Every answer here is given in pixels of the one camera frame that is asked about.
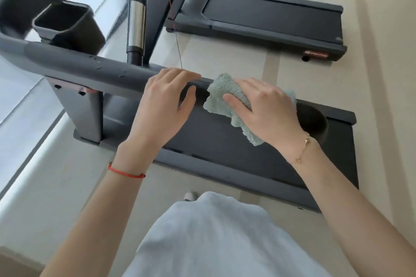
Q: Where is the light grey shirt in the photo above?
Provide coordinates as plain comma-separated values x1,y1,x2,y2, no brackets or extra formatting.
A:
122,191,333,277

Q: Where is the red and black safety cord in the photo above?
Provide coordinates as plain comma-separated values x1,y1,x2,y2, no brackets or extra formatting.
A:
162,0,183,70

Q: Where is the person's left hand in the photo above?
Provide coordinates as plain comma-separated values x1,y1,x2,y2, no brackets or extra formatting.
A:
119,67,202,166

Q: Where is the gold chain bracelet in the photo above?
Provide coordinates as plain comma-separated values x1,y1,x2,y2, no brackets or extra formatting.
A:
294,131,311,164

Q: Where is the grey treadmill with cup holder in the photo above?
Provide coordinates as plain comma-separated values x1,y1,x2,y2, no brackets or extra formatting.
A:
0,0,359,214

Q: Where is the red string bracelet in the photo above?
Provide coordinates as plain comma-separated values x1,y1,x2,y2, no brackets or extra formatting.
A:
107,162,146,179

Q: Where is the grey treadmill with red label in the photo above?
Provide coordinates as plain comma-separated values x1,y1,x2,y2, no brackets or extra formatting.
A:
143,0,348,67

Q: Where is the person's left forearm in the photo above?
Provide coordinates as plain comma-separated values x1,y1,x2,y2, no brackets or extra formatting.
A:
38,148,157,277

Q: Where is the person's right forearm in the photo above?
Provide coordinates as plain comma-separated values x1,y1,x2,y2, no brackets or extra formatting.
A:
279,135,416,277

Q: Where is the light green microfiber cloth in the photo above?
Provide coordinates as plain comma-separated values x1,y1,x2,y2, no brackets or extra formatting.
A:
203,72,297,147

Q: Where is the person's right hand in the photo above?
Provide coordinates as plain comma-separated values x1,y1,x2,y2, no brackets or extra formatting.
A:
223,78,313,156

